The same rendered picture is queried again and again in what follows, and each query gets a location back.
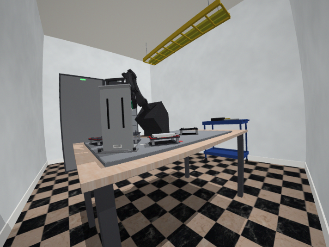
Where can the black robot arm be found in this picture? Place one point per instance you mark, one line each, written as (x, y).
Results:
(130, 78)

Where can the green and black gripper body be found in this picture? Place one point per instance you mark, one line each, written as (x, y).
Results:
(134, 102)

